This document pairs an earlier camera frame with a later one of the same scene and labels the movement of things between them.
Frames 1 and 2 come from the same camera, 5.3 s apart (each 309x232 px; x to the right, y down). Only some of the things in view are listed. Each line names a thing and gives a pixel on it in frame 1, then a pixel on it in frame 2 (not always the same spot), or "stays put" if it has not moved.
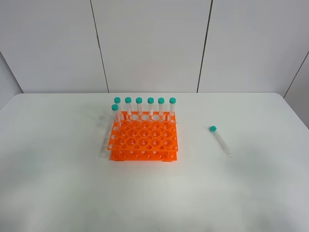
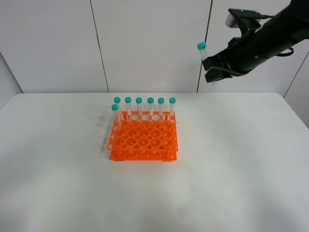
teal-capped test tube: x=213 y=128 → x=202 y=47
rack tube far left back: x=117 y=100 stays put
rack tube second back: x=128 y=101 stays put
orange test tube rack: x=144 y=136 stays put
